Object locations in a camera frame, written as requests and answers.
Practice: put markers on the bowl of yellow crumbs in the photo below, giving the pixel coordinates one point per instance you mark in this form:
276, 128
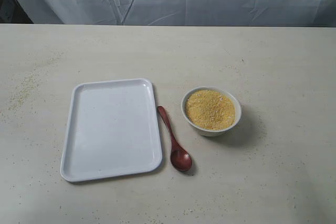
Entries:
210, 110

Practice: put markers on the dark red wooden spoon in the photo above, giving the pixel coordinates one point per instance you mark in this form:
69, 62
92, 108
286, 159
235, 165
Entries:
179, 157

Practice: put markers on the white ceramic bowl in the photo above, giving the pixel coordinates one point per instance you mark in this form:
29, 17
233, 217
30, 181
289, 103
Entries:
210, 133

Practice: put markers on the white plastic tray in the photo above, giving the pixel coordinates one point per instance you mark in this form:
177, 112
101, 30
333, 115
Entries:
112, 131

